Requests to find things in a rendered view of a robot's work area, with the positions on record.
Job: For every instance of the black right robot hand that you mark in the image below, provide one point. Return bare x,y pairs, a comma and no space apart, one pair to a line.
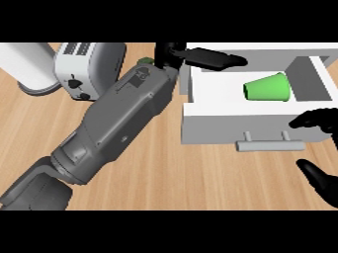
334,131

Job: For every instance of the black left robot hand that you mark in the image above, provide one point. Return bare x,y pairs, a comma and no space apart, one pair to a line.
210,58

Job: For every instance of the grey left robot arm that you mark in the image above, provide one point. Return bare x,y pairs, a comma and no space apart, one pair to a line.
114,122

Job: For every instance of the white open drawer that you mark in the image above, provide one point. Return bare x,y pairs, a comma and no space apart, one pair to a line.
254,85

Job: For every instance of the green cup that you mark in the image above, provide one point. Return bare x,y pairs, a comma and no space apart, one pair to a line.
268,87

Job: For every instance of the white cabinet body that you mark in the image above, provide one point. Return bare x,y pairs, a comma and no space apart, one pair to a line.
274,51

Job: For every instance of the small dark green object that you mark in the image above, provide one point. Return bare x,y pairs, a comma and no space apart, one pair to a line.
145,61

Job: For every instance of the silver toaster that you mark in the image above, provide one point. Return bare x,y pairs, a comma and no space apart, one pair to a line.
87,69

